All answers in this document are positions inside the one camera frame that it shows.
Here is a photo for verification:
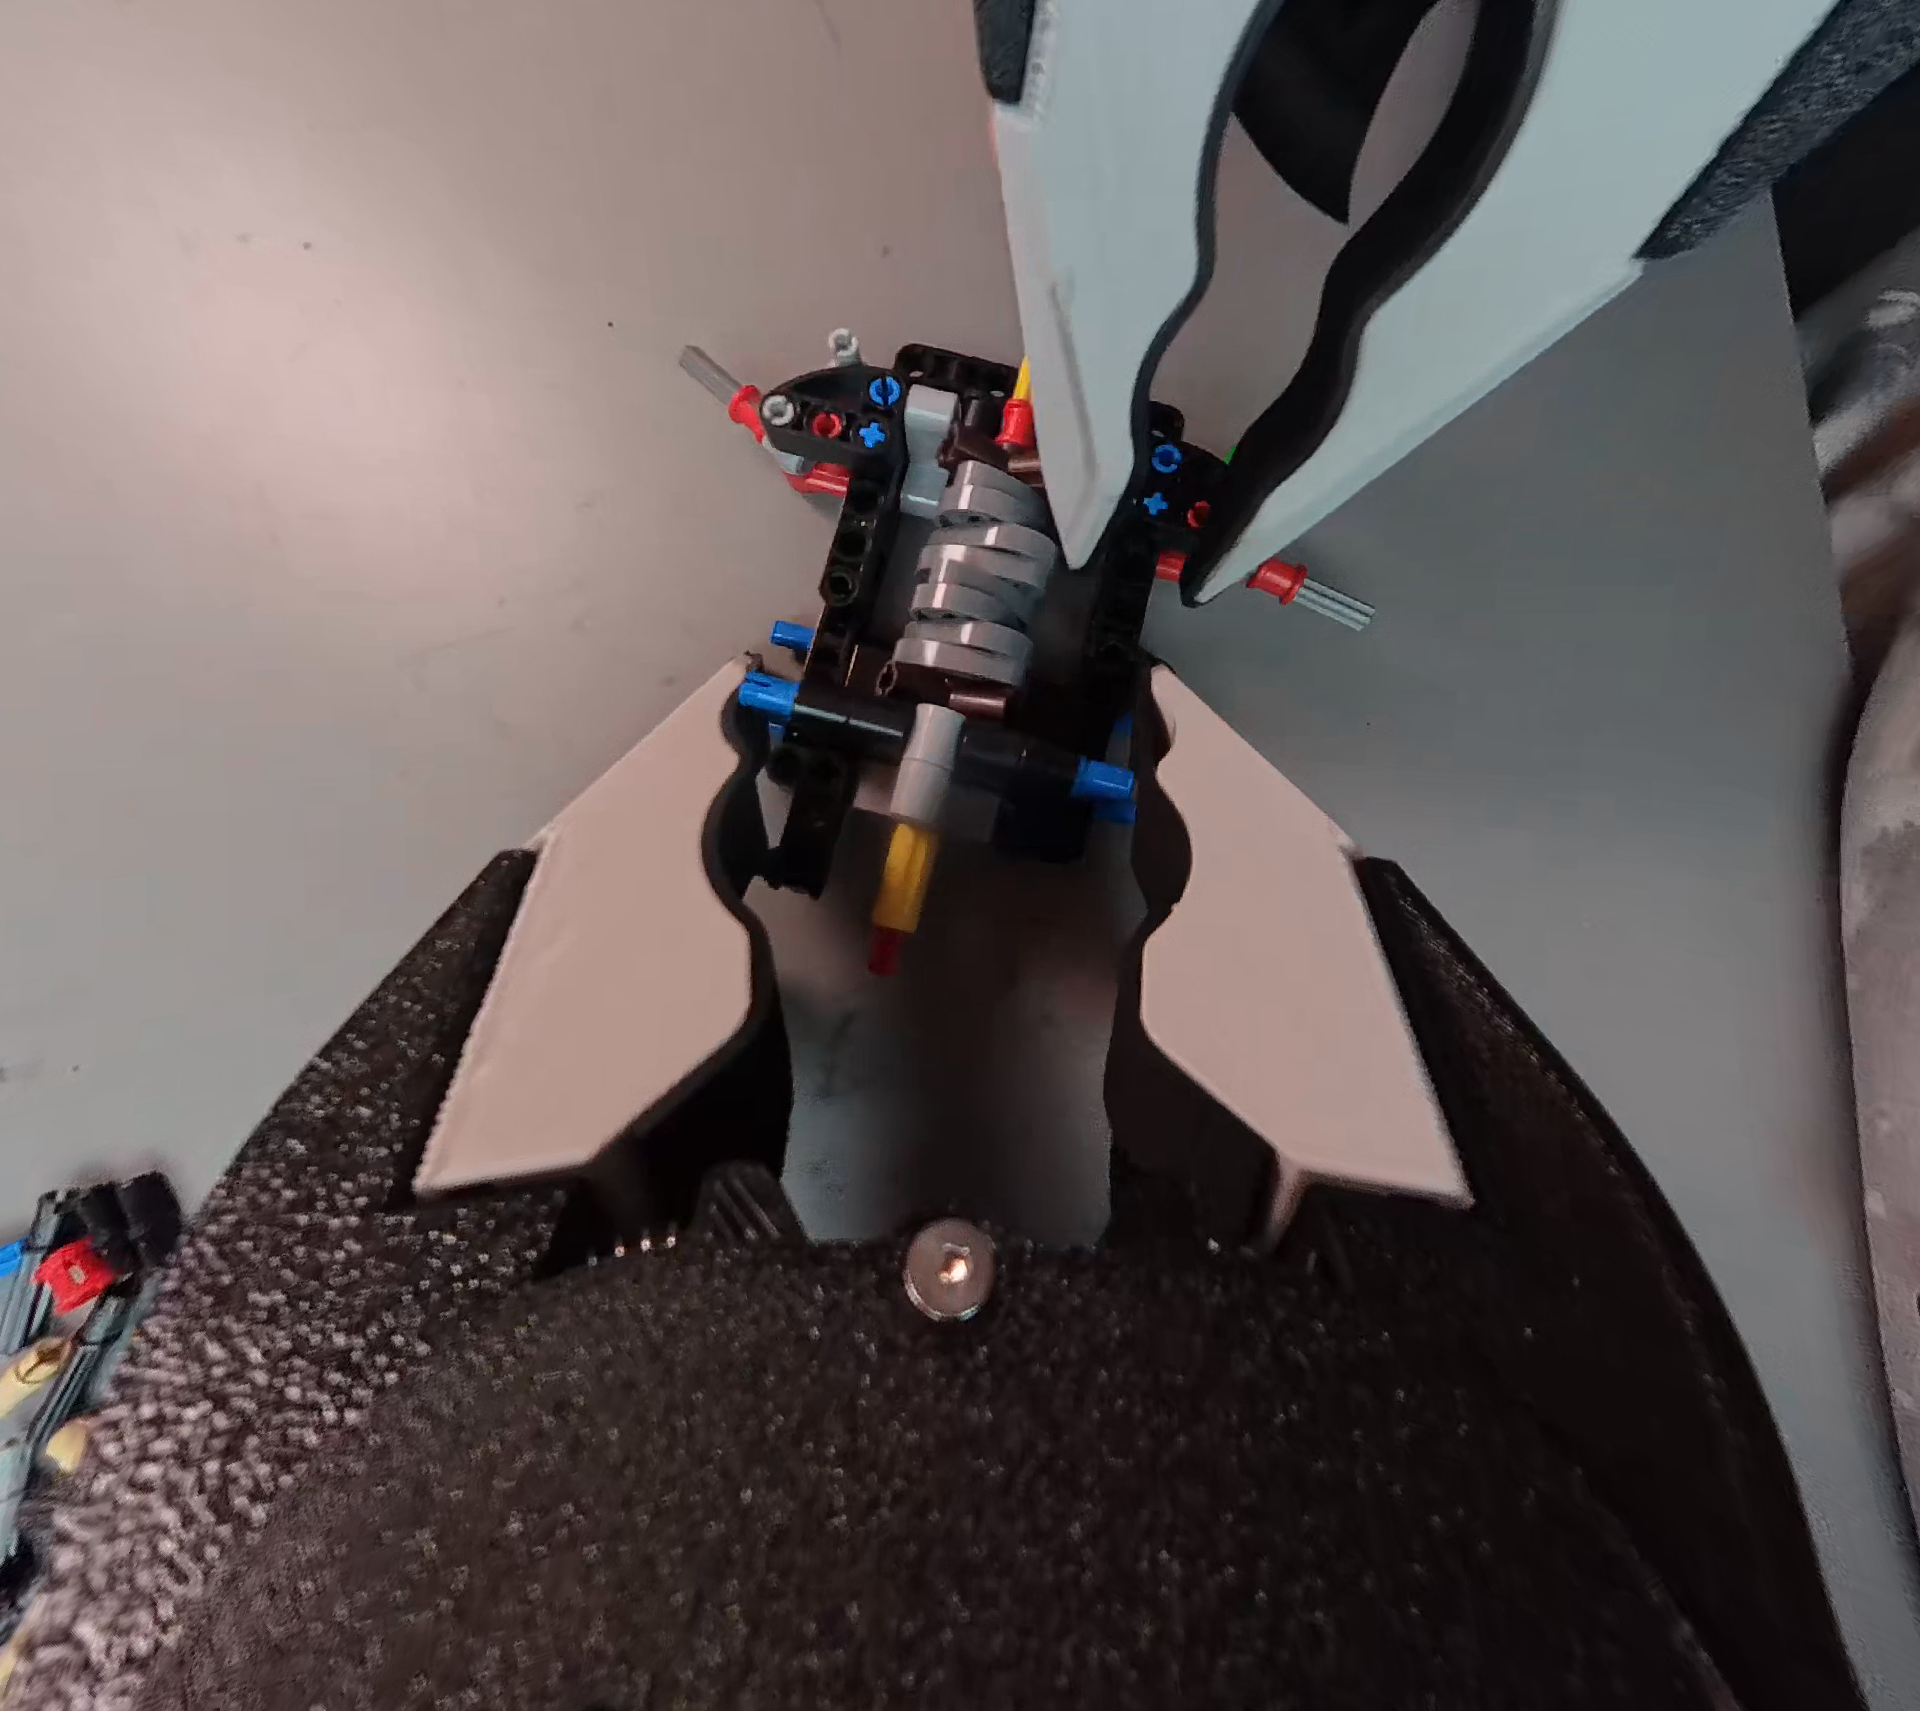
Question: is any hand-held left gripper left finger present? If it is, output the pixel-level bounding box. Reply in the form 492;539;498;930
411;650;791;1270

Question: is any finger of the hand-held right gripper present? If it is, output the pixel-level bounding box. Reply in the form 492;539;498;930
994;0;1505;570
1182;0;1920;607

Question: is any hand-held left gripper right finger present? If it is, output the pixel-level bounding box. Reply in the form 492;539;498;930
1108;658;1476;1260

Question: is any black toy brick engine frame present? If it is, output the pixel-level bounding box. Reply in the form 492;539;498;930
682;332;1379;978

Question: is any grey desk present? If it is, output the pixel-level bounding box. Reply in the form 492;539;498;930
0;0;1877;1711

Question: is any person in grey hoodie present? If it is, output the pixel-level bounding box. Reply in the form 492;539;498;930
1792;285;1920;1711

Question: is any pile of small connector pins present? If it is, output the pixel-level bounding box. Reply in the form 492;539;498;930
0;1172;185;1578

